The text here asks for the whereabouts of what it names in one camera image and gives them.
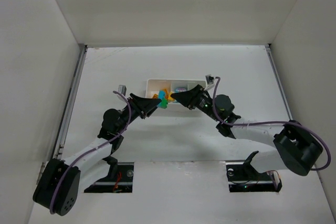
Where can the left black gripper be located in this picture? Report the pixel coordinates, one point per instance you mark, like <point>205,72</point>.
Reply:
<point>138,106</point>

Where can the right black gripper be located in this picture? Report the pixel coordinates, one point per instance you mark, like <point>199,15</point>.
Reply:
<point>196,99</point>

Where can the green number two lego brick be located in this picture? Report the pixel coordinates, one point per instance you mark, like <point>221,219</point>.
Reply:
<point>163,104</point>

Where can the small yellow lego brick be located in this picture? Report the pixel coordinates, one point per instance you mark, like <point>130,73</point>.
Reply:
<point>170,98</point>

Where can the blue long lego brick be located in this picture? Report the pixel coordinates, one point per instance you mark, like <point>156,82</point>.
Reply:
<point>162,95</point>

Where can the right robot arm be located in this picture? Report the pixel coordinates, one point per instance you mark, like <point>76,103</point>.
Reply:
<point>294,147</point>

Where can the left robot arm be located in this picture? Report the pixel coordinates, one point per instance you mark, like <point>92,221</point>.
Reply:
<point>62,179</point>

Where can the white three-compartment tray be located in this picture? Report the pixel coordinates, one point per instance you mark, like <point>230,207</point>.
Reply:
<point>153,86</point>

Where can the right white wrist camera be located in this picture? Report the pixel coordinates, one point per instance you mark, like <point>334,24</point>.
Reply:
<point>210,82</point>

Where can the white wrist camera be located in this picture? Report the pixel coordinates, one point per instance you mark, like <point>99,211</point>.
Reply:
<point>210,82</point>
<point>121,92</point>

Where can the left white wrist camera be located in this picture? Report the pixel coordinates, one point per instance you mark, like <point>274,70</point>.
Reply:
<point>121,92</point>

